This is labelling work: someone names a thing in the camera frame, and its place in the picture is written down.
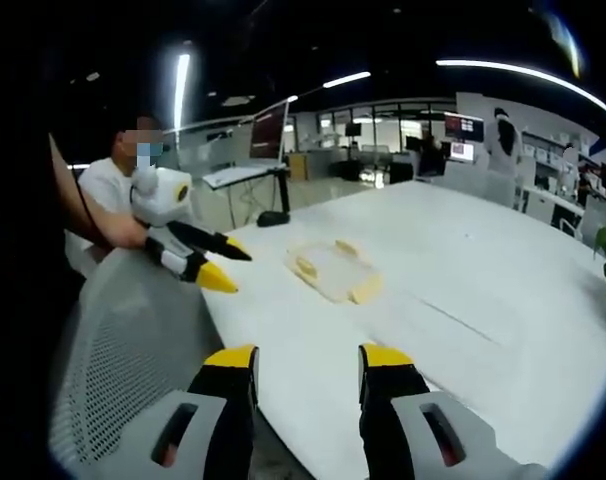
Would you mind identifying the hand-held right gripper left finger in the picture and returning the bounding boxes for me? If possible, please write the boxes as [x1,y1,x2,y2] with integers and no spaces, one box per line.
[100,343,260,480]

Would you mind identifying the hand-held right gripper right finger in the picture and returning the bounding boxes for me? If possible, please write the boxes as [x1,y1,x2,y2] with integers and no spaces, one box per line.
[357,342,549,480]

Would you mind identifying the white side desk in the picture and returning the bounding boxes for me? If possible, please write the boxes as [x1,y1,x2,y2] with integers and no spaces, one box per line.
[201,163,287,190]

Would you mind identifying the black monitor stand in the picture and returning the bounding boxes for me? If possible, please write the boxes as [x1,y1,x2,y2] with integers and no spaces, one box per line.
[256,167,292,227]

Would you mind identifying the white mesh chair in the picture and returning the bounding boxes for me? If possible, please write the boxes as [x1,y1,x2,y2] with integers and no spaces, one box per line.
[47,247,224,480]

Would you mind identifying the tall computer monitor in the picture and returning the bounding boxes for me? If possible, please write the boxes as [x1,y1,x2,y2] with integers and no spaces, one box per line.
[249,102,289,169]

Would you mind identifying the clear plastic tray yellow clips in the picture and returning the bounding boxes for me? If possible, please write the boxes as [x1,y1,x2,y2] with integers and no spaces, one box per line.
[285,238,384,305]

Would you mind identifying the thin black cable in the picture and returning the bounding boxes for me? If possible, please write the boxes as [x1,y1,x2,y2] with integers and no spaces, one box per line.
[62,159,114,249]

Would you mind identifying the red wall screen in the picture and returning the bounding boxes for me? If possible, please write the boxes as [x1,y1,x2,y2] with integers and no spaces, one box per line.
[443,112,485,142]

